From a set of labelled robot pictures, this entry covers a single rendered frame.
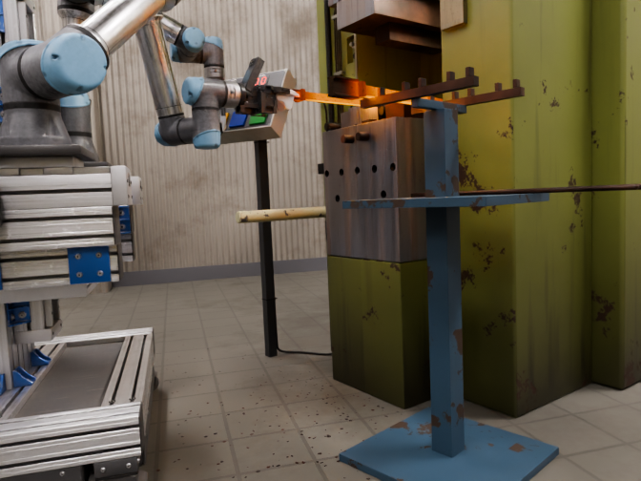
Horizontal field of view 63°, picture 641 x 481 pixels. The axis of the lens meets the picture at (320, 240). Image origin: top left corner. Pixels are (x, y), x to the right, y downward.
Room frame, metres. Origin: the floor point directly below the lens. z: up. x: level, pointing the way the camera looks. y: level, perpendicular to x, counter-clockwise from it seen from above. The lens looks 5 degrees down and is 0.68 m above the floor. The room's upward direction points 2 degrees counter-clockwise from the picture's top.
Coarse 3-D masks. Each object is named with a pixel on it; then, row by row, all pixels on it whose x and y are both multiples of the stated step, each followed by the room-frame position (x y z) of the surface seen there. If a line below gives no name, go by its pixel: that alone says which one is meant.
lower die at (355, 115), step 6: (354, 108) 1.87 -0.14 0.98; (360, 108) 1.84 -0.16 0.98; (372, 108) 1.79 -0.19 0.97; (378, 108) 1.77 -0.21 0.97; (342, 114) 1.92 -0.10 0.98; (348, 114) 1.89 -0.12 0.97; (354, 114) 1.87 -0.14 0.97; (360, 114) 1.84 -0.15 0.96; (366, 114) 1.81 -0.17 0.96; (372, 114) 1.79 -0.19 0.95; (378, 114) 1.77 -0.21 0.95; (342, 120) 1.92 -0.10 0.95; (348, 120) 1.89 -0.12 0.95; (354, 120) 1.87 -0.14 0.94; (360, 120) 1.84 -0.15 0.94; (342, 126) 1.92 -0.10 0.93; (348, 126) 1.90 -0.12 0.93
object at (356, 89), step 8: (336, 80) 1.22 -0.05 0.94; (344, 80) 1.24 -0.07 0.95; (352, 80) 1.25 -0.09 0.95; (336, 88) 1.22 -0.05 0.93; (344, 88) 1.24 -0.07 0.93; (352, 88) 1.25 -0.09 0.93; (360, 88) 1.26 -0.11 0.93; (368, 88) 1.28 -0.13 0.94; (376, 88) 1.30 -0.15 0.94; (328, 96) 1.23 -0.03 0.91; (336, 96) 1.23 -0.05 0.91; (344, 96) 1.23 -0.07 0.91; (352, 96) 1.24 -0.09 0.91; (360, 96) 1.27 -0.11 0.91; (368, 96) 1.31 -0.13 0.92; (408, 104) 1.44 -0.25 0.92
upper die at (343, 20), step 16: (352, 0) 1.86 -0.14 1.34; (368, 0) 1.79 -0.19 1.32; (384, 0) 1.80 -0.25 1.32; (400, 0) 1.84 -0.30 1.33; (416, 0) 1.88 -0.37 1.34; (432, 0) 1.93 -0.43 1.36; (352, 16) 1.86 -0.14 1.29; (368, 16) 1.80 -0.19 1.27; (384, 16) 1.81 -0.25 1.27; (400, 16) 1.83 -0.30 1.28; (416, 16) 1.88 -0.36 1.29; (432, 16) 1.93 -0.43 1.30; (352, 32) 1.97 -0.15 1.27; (368, 32) 1.98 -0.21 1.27
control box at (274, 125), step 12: (276, 72) 2.18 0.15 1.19; (288, 72) 2.17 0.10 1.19; (264, 84) 2.18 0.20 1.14; (276, 84) 2.15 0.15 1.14; (288, 84) 2.16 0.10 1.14; (228, 108) 2.21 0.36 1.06; (228, 120) 2.18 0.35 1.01; (276, 120) 2.08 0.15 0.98; (228, 132) 2.15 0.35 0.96; (240, 132) 2.13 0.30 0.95; (252, 132) 2.11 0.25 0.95; (264, 132) 2.09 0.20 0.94; (276, 132) 2.07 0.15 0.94
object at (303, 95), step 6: (294, 90) 1.65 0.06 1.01; (300, 90) 1.67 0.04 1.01; (294, 96) 1.65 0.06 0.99; (300, 96) 1.67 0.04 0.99; (306, 96) 1.68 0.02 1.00; (312, 96) 1.69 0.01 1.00; (318, 96) 1.71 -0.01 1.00; (324, 96) 1.72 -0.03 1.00; (324, 102) 1.75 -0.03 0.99; (330, 102) 1.76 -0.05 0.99; (336, 102) 1.76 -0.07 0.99; (342, 102) 1.76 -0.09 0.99; (348, 102) 1.78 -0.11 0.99; (354, 102) 1.79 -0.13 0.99; (360, 102) 1.81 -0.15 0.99
